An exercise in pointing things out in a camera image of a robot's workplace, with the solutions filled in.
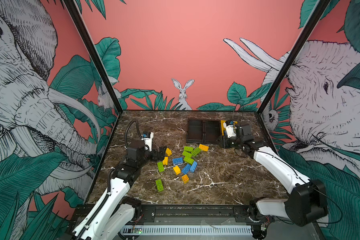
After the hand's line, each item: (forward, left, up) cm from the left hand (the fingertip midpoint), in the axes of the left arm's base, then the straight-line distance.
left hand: (159, 144), depth 77 cm
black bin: (+25, -22, -23) cm, 41 cm away
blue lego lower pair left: (-6, -14, -20) cm, 25 cm away
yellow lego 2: (-7, -9, -19) cm, 21 cm away
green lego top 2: (+6, -22, -20) cm, 30 cm away
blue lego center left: (0, -8, -20) cm, 21 cm away
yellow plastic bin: (+6, -34, +4) cm, 35 cm away
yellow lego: (+6, -3, -19) cm, 20 cm away
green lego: (-15, +1, -19) cm, 24 cm away
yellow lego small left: (-1, -2, -18) cm, 18 cm away
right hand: (+5, -33, -2) cm, 34 cm away
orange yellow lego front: (-12, -13, -18) cm, 26 cm away
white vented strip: (-36, -13, -20) cm, 44 cm away
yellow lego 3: (+8, -27, -19) cm, 34 cm away
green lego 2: (+4, -16, -20) cm, 26 cm away
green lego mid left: (-3, +2, -20) cm, 21 cm away
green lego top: (+8, -16, -20) cm, 27 cm away
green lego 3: (0, -16, -20) cm, 25 cm away
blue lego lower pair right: (-5, -19, -18) cm, 26 cm away
